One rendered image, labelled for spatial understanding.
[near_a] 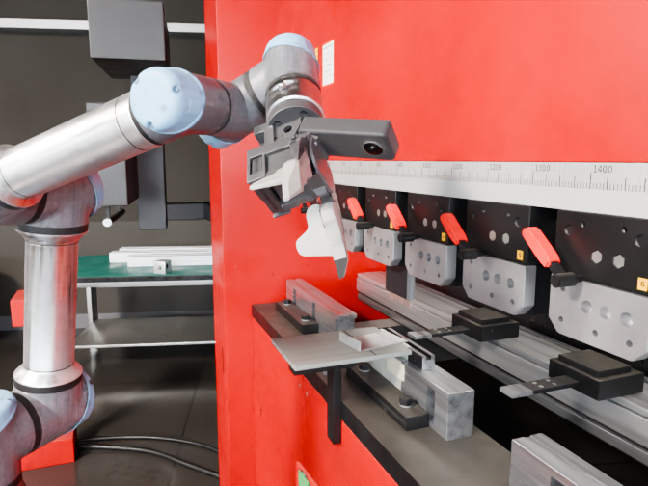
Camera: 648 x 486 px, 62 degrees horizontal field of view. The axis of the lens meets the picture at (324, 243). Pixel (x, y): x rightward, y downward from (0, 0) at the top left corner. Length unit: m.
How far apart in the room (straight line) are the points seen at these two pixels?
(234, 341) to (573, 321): 1.48
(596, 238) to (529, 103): 0.22
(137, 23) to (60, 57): 2.84
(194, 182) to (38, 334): 3.65
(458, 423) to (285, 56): 0.74
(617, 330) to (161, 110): 0.59
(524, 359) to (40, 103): 4.30
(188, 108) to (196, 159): 3.98
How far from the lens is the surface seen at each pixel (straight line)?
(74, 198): 1.01
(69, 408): 1.15
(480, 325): 1.32
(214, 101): 0.70
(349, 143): 0.63
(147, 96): 0.67
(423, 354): 1.20
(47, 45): 4.97
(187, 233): 4.68
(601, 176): 0.74
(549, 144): 0.80
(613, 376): 1.12
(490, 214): 0.89
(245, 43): 2.00
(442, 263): 1.01
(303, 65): 0.74
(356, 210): 1.25
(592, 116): 0.75
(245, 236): 1.98
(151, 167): 2.46
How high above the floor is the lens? 1.41
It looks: 9 degrees down
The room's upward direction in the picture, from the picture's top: straight up
